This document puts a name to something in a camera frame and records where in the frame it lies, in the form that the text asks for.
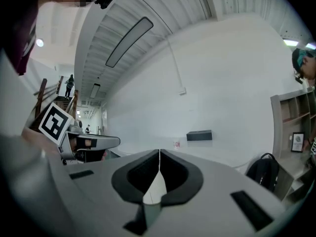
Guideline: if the wooden staircase with railing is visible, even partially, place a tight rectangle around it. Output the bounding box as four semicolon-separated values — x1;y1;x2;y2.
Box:
29;76;79;133

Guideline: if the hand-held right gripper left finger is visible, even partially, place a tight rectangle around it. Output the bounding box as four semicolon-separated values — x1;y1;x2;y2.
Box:
56;149;160;237

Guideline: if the black backpack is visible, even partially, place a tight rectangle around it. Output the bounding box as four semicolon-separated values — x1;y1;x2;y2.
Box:
245;153;280;193

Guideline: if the grey wooden shelf unit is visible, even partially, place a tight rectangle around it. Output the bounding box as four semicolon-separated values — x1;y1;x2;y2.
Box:
270;86;316;203

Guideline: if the long ceiling light panel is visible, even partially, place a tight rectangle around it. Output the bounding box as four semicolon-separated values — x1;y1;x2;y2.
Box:
105;16;154;68

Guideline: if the black framed picture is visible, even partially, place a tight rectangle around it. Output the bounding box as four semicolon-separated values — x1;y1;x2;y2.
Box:
291;131;306;153

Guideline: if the person's left forearm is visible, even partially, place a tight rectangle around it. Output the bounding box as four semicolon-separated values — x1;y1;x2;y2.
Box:
21;126;60;155

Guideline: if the black wall box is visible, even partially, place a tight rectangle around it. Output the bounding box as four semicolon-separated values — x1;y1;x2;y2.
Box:
186;129;213;142

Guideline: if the white wall conduit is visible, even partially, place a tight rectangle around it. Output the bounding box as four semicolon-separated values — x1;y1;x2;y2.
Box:
166;36;187;96

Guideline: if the small ceiling light panel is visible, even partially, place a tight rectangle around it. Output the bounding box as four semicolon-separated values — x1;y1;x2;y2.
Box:
89;83;101;99

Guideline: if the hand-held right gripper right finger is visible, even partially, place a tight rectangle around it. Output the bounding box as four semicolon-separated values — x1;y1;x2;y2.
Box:
150;149;287;237

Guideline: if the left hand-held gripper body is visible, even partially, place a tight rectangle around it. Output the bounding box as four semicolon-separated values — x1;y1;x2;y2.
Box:
38;102;107;166

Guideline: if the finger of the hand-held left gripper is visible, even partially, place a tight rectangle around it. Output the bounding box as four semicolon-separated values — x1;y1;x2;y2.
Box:
74;133;121;150

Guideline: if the person's maroon shirt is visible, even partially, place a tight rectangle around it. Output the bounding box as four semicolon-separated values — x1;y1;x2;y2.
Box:
0;0;39;77

